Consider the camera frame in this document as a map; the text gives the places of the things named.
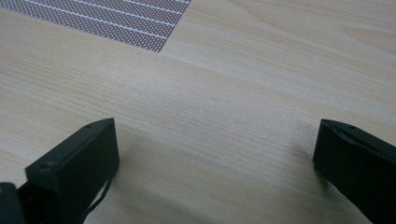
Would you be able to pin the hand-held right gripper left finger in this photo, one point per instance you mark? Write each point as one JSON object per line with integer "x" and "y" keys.
{"x": 71, "y": 168}

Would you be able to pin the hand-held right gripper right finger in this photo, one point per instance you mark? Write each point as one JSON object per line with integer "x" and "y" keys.
{"x": 358, "y": 165}

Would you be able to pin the striped woven placemat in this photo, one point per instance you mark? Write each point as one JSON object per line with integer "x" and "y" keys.
{"x": 109, "y": 21}

